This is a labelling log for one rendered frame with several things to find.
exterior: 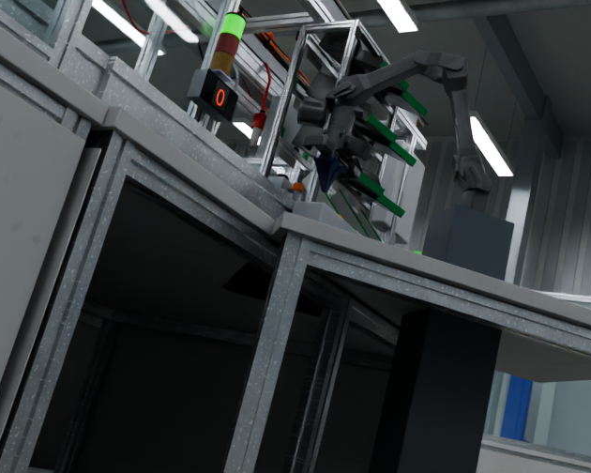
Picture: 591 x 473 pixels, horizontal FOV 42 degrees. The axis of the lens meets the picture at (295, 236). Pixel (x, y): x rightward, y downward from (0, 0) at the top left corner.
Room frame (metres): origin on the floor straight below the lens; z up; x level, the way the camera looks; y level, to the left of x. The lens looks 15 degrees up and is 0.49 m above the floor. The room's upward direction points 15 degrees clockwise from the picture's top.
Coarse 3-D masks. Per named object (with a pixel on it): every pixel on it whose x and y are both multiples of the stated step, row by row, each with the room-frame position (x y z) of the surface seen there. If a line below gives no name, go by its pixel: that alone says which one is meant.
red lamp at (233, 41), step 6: (222, 36) 1.61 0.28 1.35; (228, 36) 1.60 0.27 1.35; (234, 36) 1.60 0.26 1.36; (222, 42) 1.60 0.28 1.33; (228, 42) 1.60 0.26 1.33; (234, 42) 1.61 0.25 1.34; (216, 48) 1.61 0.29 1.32; (222, 48) 1.60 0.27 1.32; (228, 48) 1.60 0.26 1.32; (234, 48) 1.61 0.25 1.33; (234, 54) 1.62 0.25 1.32
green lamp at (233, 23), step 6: (228, 18) 1.61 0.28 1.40; (234, 18) 1.60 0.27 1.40; (240, 18) 1.61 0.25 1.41; (222, 24) 1.62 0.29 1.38; (228, 24) 1.60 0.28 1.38; (234, 24) 1.60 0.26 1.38; (240, 24) 1.61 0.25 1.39; (222, 30) 1.61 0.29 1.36; (228, 30) 1.60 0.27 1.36; (234, 30) 1.60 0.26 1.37; (240, 30) 1.61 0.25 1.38; (240, 36) 1.62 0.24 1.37
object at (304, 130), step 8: (304, 128) 2.00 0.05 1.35; (312, 128) 1.98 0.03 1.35; (296, 136) 2.01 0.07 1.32; (304, 136) 1.99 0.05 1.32; (296, 144) 2.01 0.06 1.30; (304, 152) 2.06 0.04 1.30; (312, 152) 1.96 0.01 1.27; (344, 160) 2.05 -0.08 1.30; (352, 160) 2.03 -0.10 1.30; (360, 168) 2.00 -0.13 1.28; (360, 176) 1.86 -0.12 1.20; (360, 184) 1.92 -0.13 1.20; (368, 184) 1.89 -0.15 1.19; (376, 184) 1.91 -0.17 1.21; (376, 192) 1.92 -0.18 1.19
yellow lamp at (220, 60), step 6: (216, 54) 1.61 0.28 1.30; (222, 54) 1.60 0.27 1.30; (228, 54) 1.60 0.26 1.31; (216, 60) 1.60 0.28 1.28; (222, 60) 1.60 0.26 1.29; (228, 60) 1.61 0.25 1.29; (210, 66) 1.61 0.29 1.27; (216, 66) 1.60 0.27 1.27; (222, 66) 1.60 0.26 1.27; (228, 66) 1.61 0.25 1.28; (228, 72) 1.62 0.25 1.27
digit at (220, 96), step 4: (220, 84) 1.60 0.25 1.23; (224, 84) 1.61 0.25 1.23; (216, 88) 1.59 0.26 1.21; (220, 88) 1.61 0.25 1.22; (224, 88) 1.62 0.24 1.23; (228, 88) 1.63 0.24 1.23; (216, 92) 1.60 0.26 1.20; (220, 92) 1.61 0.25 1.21; (224, 92) 1.62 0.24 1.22; (228, 92) 1.63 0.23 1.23; (216, 96) 1.60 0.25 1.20; (220, 96) 1.61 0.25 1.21; (224, 96) 1.62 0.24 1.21; (212, 100) 1.59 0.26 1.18; (216, 100) 1.60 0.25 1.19; (220, 100) 1.62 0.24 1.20; (224, 100) 1.63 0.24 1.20; (216, 104) 1.61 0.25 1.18; (220, 104) 1.62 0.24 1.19; (224, 104) 1.63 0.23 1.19; (220, 108) 1.62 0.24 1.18
